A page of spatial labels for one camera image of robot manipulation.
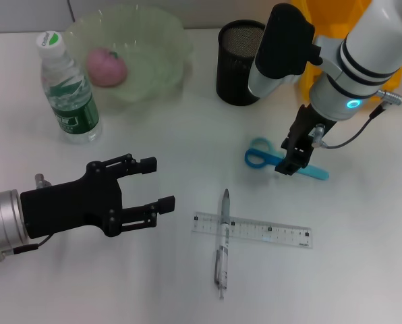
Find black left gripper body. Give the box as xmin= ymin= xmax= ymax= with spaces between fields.
xmin=20 ymin=161 xmax=124 ymax=239

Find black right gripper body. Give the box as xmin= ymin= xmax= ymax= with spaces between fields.
xmin=281 ymin=104 xmax=337 ymax=149

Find blue scissors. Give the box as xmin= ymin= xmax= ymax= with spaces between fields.
xmin=243 ymin=137 xmax=330 ymax=182

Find clear water bottle green label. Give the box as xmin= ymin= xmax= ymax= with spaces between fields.
xmin=35 ymin=30 xmax=103 ymax=145

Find pink toy peach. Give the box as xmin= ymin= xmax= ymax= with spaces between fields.
xmin=87 ymin=47 xmax=127 ymax=88

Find clear plastic ruler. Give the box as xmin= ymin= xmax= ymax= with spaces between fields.
xmin=191 ymin=211 xmax=314 ymax=250

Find silver ballpoint pen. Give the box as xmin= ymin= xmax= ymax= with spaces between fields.
xmin=211 ymin=188 xmax=232 ymax=300

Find black mesh pen holder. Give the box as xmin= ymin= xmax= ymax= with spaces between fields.
xmin=216 ymin=20 xmax=268 ymax=106

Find silver left wrist stud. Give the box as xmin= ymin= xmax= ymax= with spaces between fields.
xmin=34 ymin=173 xmax=53 ymax=188

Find yellow plastic storage bin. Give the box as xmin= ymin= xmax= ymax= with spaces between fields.
xmin=290 ymin=0 xmax=402 ymax=104

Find translucent green plastic bowl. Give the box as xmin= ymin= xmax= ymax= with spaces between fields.
xmin=64 ymin=3 xmax=195 ymax=112

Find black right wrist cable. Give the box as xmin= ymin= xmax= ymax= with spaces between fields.
xmin=310 ymin=89 xmax=402 ymax=150

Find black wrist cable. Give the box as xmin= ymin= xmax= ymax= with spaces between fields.
xmin=310 ymin=89 xmax=402 ymax=150
xmin=0 ymin=234 xmax=55 ymax=263

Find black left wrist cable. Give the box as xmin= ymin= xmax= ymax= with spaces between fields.
xmin=0 ymin=234 xmax=55 ymax=263

